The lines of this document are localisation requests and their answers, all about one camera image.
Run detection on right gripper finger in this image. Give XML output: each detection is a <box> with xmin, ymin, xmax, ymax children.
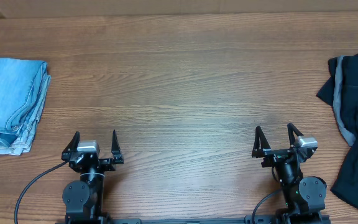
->
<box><xmin>252</xmin><ymin>126</ymin><xmax>272</xmax><ymax>158</ymax></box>
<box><xmin>287</xmin><ymin>123</ymin><xmax>303</xmax><ymax>146</ymax></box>

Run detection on grey shorts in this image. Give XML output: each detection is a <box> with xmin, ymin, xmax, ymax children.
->
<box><xmin>333</xmin><ymin>55</ymin><xmax>358</xmax><ymax>146</ymax></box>

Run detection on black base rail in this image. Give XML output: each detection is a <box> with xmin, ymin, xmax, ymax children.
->
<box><xmin>56</xmin><ymin>215</ymin><xmax>331</xmax><ymax>224</ymax></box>

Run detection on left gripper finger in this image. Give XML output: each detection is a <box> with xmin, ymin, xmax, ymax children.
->
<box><xmin>61</xmin><ymin>131</ymin><xmax>80</xmax><ymax>161</ymax></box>
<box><xmin>111</xmin><ymin>129</ymin><xmax>124</xmax><ymax>164</ymax></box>

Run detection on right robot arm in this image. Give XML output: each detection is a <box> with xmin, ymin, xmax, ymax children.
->
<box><xmin>247</xmin><ymin>123</ymin><xmax>331</xmax><ymax>224</ymax></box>

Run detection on folded light blue jeans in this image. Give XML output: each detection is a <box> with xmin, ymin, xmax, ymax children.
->
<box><xmin>0</xmin><ymin>58</ymin><xmax>51</xmax><ymax>156</ymax></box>

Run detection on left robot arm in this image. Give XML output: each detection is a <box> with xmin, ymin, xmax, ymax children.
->
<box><xmin>62</xmin><ymin>132</ymin><xmax>124</xmax><ymax>224</ymax></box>

